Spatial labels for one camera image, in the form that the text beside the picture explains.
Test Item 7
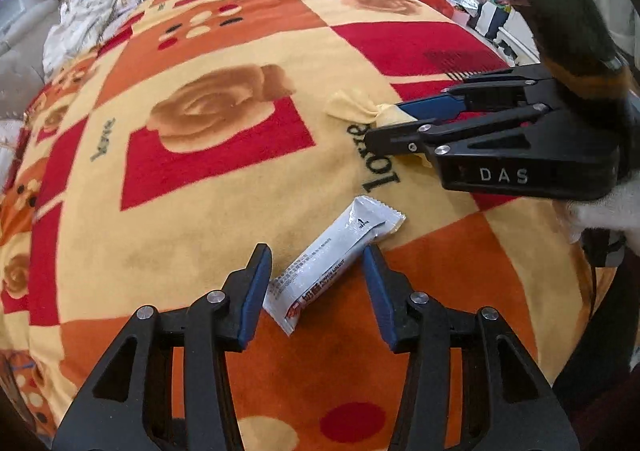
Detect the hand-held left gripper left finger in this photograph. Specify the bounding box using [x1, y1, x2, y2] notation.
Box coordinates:
[52, 243, 273, 451]

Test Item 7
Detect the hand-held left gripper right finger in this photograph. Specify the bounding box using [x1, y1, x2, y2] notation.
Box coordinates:
[362, 243, 581, 451]

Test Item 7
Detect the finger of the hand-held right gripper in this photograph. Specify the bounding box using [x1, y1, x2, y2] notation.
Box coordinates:
[395, 65, 561, 120]
[364, 103, 613, 159]

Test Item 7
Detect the yellow candy wrapper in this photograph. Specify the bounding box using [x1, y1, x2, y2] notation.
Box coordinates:
[325, 90, 433, 169]

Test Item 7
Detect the white snack wrapper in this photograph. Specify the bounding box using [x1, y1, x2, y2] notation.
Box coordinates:
[262, 196, 407, 336]

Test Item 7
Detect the person's right forearm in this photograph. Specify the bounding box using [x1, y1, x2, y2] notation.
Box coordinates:
[570, 381, 640, 451]

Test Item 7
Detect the person's right hand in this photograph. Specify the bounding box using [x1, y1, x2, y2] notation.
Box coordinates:
[562, 176, 640, 252]

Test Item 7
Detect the tied red plastic bag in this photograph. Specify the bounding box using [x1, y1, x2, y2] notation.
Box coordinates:
[415, 0, 456, 19]

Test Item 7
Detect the blue white striped bag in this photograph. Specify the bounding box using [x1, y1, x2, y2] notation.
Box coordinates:
[472, 1, 516, 39]

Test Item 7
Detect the red orange printed blanket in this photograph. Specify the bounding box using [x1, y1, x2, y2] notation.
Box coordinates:
[0, 0, 601, 451]

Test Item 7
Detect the white embroidered cushion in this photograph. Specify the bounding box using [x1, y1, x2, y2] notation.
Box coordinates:
[42, 0, 146, 76]

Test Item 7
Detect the white tufted sofa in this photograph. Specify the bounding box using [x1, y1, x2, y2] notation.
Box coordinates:
[0, 0, 66, 182]

